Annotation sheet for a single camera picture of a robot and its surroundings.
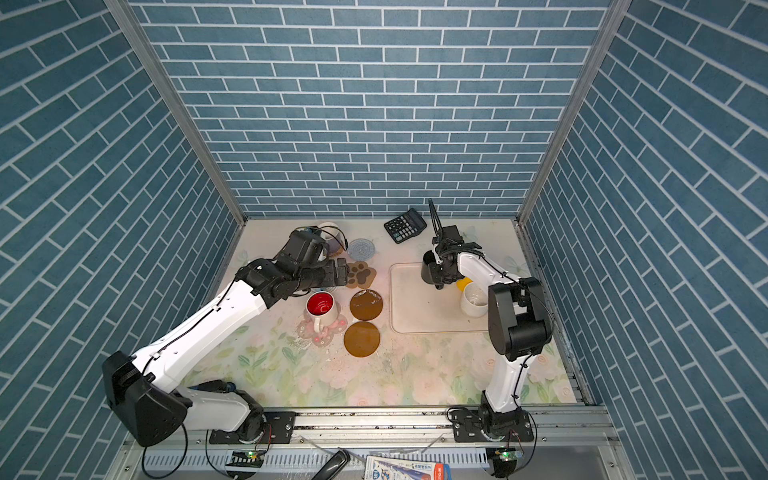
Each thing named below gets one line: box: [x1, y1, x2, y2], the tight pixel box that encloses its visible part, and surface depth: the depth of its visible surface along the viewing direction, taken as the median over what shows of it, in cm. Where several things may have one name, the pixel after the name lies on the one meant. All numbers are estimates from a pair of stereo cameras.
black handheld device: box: [311, 449, 351, 480], surface depth 67 cm
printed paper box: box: [364, 456, 452, 480], surface depth 69 cm
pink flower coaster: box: [296, 309, 348, 348], surface depth 93 cm
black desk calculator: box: [383, 208, 427, 244], surface depth 118 cm
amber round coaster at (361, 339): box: [343, 321, 381, 358], surface depth 91 cm
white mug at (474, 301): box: [460, 282, 489, 317], surface depth 93 cm
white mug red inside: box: [305, 291, 338, 334], surface depth 89 cm
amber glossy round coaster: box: [350, 289, 383, 321], surface depth 98 cm
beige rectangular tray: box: [389, 262, 489, 334], surface depth 97 cm
